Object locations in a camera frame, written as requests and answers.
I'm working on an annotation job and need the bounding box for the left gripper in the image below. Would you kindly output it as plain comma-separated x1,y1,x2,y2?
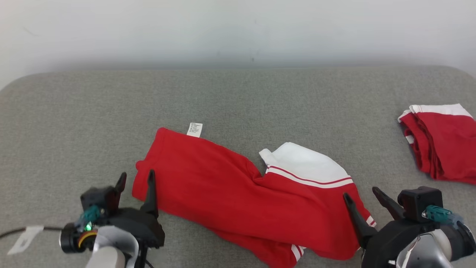
100,170,165,249

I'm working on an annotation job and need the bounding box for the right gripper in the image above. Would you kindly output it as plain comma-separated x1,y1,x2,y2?
343,186,435,268

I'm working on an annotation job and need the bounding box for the red jersey with striped trim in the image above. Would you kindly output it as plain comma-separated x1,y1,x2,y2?
132,123,377,268

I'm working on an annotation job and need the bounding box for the red garment with white hem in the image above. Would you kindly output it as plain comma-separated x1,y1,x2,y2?
397,103,476,185

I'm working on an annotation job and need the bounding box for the grey fabric sofa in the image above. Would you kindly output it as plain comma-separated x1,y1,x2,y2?
0,66,476,268

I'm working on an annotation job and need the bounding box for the teal cable connector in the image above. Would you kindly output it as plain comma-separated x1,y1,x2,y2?
422,205,463,228
74,205,102,232

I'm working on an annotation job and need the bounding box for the white cable tag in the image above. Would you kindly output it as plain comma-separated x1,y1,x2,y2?
7,225,44,255

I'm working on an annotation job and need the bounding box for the thin black cable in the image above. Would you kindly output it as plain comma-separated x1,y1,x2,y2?
0,226,64,239

